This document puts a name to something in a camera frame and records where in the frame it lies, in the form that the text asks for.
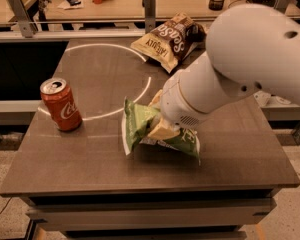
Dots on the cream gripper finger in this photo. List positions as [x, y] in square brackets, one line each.
[155, 102]
[161, 129]

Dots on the green jalapeno chip bag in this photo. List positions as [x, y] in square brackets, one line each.
[135, 126]

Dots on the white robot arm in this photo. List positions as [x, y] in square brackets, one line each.
[248, 48]

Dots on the brown and cream chip bag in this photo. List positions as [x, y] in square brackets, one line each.
[171, 42]

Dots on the red Coca-Cola can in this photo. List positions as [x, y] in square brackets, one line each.
[57, 96]

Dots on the black mesh pen cup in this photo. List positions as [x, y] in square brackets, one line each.
[216, 5]

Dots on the grey table base frame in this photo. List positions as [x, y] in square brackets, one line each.
[154, 213]

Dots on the middle metal bracket post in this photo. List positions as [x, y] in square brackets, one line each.
[149, 14]

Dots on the left metal bracket post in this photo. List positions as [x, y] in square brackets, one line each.
[26, 26]

